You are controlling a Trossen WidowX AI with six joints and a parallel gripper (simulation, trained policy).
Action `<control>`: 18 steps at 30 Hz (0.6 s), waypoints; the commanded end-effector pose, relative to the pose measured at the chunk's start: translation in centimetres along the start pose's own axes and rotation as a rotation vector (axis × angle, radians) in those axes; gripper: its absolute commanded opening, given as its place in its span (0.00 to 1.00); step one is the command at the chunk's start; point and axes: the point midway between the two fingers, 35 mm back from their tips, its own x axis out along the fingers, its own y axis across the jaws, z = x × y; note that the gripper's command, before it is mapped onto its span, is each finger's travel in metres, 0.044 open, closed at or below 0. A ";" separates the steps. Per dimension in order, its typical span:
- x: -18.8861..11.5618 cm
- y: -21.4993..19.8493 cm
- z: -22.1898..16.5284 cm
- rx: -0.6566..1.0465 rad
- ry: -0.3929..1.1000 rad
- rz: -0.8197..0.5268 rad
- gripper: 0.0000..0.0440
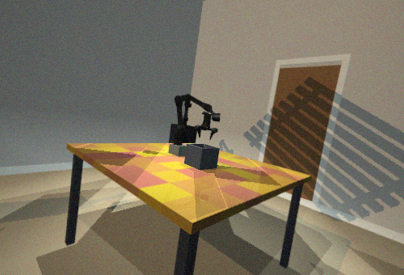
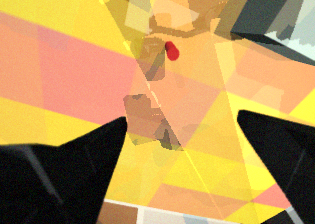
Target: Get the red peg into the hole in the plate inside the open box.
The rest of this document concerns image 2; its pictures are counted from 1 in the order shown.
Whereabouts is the red peg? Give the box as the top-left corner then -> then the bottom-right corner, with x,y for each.
165,41 -> 180,61

